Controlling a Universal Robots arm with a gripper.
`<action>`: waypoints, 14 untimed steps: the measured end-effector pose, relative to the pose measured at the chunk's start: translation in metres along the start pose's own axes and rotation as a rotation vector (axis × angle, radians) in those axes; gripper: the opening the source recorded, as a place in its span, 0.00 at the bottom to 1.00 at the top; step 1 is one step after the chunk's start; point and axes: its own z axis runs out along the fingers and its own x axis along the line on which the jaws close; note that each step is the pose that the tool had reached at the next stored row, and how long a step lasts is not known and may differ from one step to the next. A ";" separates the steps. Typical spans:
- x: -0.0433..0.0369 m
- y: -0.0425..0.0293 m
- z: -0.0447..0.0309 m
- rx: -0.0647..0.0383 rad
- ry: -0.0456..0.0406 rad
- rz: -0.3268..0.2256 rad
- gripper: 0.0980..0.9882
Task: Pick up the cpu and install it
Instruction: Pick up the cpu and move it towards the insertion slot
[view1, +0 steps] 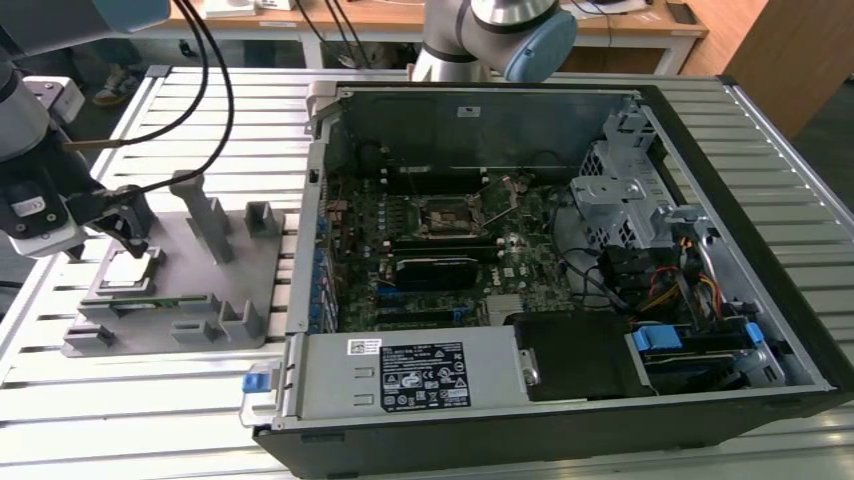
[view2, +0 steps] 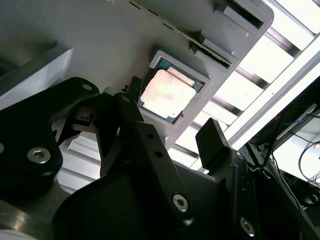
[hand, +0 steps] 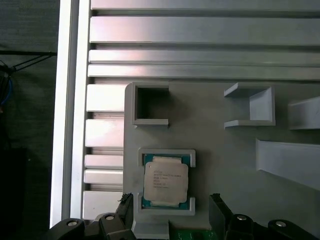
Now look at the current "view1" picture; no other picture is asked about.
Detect silver chipset heatsink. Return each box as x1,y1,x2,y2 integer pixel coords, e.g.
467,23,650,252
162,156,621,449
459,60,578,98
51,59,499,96
485,294,527,321

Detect wooden cabinet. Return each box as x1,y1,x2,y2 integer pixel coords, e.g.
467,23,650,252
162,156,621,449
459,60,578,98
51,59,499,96
680,0,854,141

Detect blue disk carrier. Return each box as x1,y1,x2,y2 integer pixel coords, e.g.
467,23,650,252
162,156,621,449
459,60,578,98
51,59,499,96
630,323,686,357

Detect CPU socket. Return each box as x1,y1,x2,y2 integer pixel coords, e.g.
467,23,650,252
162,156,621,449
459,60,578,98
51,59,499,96
414,195,487,237

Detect metal socket cover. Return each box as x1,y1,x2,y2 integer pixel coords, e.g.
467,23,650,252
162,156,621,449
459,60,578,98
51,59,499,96
477,173,529,226

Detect grey parts rack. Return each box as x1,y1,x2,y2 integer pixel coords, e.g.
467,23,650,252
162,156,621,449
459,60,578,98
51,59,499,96
59,169,287,359

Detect black PC case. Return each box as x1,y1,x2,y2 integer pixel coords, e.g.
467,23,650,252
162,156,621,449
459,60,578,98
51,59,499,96
238,74,854,480

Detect wooden desk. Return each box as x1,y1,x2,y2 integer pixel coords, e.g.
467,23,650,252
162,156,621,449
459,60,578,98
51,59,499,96
166,0,710,76

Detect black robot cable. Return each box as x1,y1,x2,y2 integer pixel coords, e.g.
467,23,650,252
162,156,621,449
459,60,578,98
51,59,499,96
99,0,238,204
63,0,209,151

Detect black plastic shroud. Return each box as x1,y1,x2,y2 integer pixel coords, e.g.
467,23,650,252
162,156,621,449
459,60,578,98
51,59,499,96
505,310,660,404

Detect yellow red power wires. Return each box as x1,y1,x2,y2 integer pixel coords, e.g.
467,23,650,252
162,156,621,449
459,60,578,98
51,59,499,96
633,234,729,321

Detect green motherboard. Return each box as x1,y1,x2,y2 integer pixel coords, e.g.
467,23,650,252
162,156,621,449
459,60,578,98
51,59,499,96
319,169,575,334

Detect person's sneaker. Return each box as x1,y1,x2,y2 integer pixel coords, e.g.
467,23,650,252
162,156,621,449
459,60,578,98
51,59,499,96
91,63,143,107

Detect black and white wrist camera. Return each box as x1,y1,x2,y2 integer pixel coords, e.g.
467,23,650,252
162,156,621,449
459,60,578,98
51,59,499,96
0,183,90,259

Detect white device box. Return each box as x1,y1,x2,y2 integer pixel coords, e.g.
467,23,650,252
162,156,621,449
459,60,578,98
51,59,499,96
203,0,259,19

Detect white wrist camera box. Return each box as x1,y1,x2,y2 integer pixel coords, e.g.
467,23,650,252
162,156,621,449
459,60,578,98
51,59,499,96
22,76,87,125

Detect silver CPU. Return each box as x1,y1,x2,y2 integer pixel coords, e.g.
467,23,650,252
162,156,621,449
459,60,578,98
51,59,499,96
99,248,162,290

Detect silver power supply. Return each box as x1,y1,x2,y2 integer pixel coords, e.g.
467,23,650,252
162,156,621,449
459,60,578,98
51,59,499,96
285,327,535,420

